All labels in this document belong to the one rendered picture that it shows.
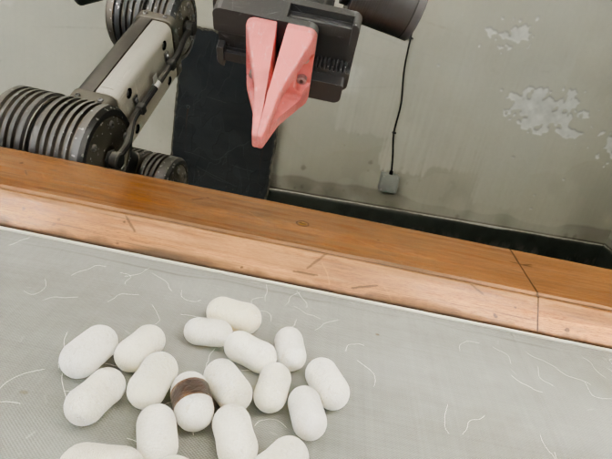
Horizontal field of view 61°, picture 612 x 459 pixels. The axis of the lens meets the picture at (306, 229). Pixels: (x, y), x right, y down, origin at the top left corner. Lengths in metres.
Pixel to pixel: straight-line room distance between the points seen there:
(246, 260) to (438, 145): 2.03
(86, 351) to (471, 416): 0.23
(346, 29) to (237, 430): 0.26
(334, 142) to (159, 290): 1.98
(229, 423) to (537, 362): 0.25
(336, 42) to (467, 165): 2.11
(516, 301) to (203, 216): 0.28
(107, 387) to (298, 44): 0.23
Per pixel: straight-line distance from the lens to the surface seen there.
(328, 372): 0.32
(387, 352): 0.38
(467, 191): 2.52
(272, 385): 0.30
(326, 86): 0.40
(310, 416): 0.29
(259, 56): 0.36
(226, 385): 0.30
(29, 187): 0.51
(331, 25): 0.38
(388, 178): 2.37
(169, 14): 0.86
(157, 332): 0.33
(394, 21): 0.46
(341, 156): 2.36
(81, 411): 0.29
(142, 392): 0.30
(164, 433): 0.27
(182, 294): 0.40
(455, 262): 0.49
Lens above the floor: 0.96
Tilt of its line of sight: 24 degrees down
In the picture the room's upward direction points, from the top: 11 degrees clockwise
